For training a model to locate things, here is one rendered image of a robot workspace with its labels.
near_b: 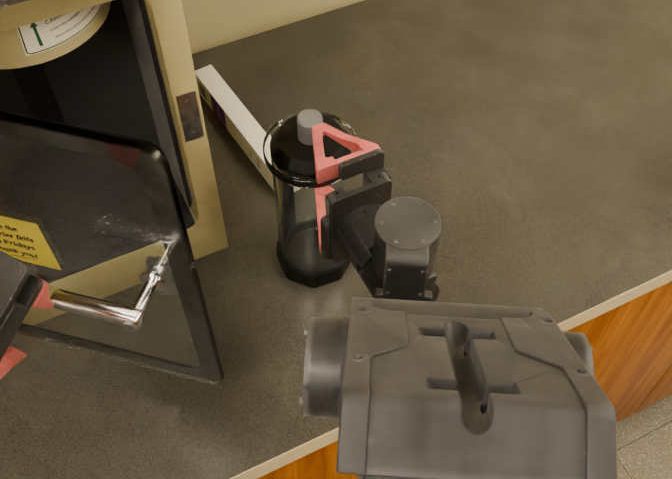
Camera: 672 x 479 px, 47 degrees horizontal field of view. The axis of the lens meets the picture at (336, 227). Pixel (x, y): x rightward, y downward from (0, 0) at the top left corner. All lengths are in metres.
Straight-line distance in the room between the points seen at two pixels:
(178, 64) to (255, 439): 0.43
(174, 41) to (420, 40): 0.65
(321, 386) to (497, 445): 0.10
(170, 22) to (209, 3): 0.56
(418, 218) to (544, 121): 0.63
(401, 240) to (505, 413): 0.43
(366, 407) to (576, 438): 0.06
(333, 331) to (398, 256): 0.34
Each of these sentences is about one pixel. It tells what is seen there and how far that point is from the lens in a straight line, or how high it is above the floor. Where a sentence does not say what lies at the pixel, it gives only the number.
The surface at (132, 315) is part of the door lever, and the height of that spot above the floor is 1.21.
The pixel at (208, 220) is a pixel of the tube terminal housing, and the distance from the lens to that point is 1.02.
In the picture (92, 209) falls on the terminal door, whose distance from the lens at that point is 0.69.
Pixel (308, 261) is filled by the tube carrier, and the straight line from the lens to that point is 0.99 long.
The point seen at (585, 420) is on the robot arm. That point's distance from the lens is 0.23.
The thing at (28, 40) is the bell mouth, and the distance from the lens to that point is 0.80.
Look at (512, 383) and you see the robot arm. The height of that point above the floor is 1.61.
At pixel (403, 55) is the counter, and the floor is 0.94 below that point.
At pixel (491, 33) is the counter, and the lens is 1.41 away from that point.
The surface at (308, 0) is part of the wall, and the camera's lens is 1.44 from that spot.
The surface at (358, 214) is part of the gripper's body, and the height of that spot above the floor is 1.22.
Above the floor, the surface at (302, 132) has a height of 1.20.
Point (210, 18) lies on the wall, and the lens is 1.37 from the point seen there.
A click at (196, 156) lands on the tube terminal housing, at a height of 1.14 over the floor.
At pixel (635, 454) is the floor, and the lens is 2.06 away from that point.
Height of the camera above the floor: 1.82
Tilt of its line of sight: 53 degrees down
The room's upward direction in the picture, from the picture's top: straight up
